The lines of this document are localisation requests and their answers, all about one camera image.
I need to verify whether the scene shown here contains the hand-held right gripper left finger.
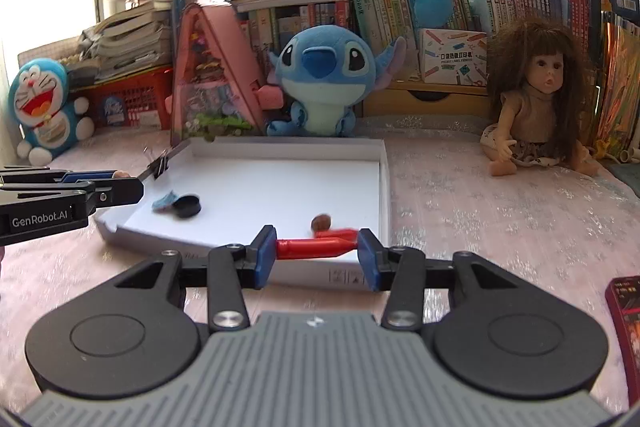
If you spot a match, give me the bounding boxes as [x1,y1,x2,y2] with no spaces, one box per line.
[116,225,277,333]

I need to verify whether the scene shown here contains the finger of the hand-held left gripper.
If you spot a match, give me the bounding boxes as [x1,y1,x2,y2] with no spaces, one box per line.
[75,179,145,210]
[0,166,118,186]

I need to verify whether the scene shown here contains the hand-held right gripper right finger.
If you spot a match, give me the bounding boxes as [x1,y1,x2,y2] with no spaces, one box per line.
[358,228,523,332]

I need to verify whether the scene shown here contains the light blue plastic clip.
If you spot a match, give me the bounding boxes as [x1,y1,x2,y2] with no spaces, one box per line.
[151,191,179,213]

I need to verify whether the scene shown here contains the red pointed cap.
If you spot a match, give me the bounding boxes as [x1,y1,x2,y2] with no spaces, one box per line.
[276,229,360,261]

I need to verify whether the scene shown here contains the black round disc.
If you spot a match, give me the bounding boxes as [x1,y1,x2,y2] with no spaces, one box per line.
[171,195,203,219]

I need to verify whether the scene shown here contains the white cardboard box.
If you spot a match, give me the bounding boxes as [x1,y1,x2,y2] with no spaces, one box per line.
[94,137,392,293]

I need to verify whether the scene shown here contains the black binder clip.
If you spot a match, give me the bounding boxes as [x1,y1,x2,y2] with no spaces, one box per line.
[142,147,173,180]

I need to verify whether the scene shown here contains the blue robot cat plush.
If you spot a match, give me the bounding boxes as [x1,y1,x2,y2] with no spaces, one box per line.
[9,58,96,165]

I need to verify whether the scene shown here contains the large red plastic basket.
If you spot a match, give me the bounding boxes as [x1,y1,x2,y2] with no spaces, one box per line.
[70,67,176,132]

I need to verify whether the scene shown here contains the pink snowflake tablecloth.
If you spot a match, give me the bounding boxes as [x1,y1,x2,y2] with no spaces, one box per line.
[0,114,640,413]

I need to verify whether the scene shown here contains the stack of papers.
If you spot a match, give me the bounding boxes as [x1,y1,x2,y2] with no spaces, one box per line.
[75,0,216,82]

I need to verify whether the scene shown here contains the pink triangular miniature house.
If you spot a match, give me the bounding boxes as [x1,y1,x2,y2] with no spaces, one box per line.
[167,2,283,142]

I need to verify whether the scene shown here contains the wooden drawer organizer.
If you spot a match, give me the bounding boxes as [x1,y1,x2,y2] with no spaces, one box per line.
[362,81,493,120]

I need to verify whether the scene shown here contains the blue alien plush toy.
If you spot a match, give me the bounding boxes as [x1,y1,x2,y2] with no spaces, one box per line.
[265,25,407,138]

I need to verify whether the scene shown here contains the white printed carton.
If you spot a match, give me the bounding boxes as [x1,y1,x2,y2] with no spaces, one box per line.
[419,28,488,85]

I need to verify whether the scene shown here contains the brown-haired baby doll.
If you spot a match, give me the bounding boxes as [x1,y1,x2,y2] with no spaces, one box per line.
[480,18,601,178]

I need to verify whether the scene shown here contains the blue plush ball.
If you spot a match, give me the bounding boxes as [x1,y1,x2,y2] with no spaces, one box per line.
[414,0,456,28]

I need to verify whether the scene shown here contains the dark red book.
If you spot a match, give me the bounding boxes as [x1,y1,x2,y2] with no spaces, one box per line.
[605,276,640,395]

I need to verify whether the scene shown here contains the white plastic pipe rack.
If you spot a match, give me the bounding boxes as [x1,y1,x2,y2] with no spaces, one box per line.
[595,141,640,166]

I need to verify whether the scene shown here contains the upright colourful picture books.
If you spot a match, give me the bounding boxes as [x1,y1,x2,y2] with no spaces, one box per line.
[595,12,640,152]

